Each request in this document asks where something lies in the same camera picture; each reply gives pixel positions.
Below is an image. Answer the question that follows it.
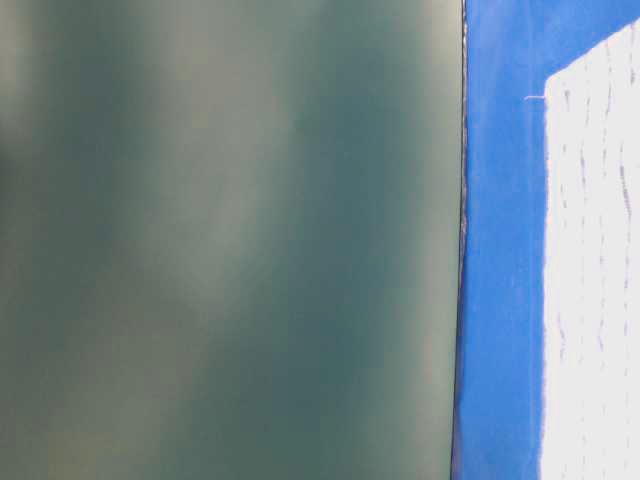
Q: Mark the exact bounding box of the blue white striped towel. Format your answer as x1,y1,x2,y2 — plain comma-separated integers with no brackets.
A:
539,23,639,479

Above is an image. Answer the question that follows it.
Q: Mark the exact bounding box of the blue tablecloth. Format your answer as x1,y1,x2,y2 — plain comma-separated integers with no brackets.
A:
451,1,639,479

